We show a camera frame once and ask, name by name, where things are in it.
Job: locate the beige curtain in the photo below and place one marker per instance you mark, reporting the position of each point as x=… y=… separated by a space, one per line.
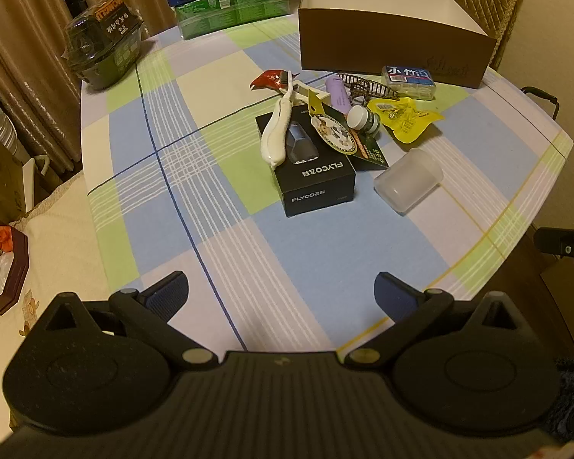
x=28 y=57

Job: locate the translucent plastic cup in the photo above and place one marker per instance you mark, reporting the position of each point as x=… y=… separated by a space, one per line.
x=409 y=179

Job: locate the white hair claw clip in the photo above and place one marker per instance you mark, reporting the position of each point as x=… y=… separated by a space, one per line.
x=311 y=95

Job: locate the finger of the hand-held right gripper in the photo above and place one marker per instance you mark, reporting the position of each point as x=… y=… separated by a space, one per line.
x=555 y=241

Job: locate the black shaver box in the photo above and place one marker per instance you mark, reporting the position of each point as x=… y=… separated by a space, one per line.
x=315 y=186

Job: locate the purple tube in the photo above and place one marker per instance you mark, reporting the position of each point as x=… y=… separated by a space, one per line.
x=338 y=93

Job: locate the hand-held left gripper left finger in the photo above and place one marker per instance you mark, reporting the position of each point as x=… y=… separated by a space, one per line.
x=168 y=292

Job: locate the green card packet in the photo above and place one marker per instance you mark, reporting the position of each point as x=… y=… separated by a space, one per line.
x=337 y=136

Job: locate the brown tray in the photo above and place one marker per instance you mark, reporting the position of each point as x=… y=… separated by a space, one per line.
x=14 y=272

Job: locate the white curved plastic tool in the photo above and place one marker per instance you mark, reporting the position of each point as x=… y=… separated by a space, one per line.
x=273 y=138

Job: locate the yellow snack packet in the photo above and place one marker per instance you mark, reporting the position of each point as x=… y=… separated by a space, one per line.
x=411 y=122

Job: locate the clear box with blue label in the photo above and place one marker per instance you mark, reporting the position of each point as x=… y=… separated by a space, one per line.
x=409 y=82

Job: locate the green drink carton pack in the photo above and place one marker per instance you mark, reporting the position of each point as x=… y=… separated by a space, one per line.
x=234 y=14

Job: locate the brown cardboard box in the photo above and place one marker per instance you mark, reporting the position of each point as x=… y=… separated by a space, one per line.
x=387 y=43

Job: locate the red snack packet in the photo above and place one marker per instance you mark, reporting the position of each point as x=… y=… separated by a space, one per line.
x=267 y=80

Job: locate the leopard print hair claw clip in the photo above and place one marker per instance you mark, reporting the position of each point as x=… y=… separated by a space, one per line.
x=363 y=87

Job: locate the black wrapped noodle bowl pack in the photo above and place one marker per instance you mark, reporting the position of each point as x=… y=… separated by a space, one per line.
x=105 y=43

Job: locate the small white green bottle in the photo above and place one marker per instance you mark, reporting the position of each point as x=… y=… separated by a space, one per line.
x=361 y=118

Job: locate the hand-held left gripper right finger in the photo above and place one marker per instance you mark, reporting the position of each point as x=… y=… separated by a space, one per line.
x=392 y=296

